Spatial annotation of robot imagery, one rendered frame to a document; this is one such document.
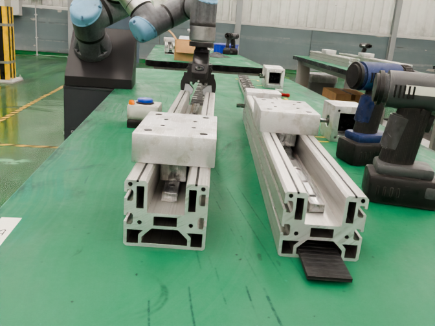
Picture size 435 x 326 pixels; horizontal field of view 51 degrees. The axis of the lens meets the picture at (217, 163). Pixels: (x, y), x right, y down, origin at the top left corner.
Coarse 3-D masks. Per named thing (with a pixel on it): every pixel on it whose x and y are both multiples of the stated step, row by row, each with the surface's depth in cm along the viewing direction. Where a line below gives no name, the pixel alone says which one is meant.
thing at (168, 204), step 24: (144, 168) 58; (192, 168) 60; (144, 192) 54; (168, 192) 59; (192, 192) 61; (144, 216) 55; (168, 216) 55; (192, 216) 55; (144, 240) 57; (168, 240) 57; (192, 240) 58
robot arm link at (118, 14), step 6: (108, 0) 169; (114, 0) 168; (108, 6) 170; (114, 6) 171; (120, 6) 171; (114, 12) 172; (120, 12) 174; (126, 12) 176; (114, 18) 173; (120, 18) 176
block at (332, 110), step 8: (328, 104) 123; (336, 104) 120; (344, 104) 121; (352, 104) 122; (328, 112) 122; (336, 112) 118; (344, 112) 118; (352, 112) 118; (320, 120) 122; (328, 120) 122; (336, 120) 118; (344, 120) 120; (352, 120) 121; (320, 128) 128; (328, 128) 122; (336, 128) 119; (344, 128) 121; (352, 128) 121; (328, 136) 121; (336, 136) 120
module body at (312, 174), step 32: (256, 128) 94; (256, 160) 90; (288, 160) 67; (320, 160) 69; (288, 192) 54; (320, 192) 67; (352, 192) 56; (288, 224) 57; (320, 224) 55; (352, 224) 55; (288, 256) 56; (352, 256) 57
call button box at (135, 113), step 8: (128, 104) 116; (136, 104) 117; (144, 104) 117; (152, 104) 118; (160, 104) 120; (128, 112) 116; (136, 112) 116; (144, 112) 116; (128, 120) 117; (136, 120) 117
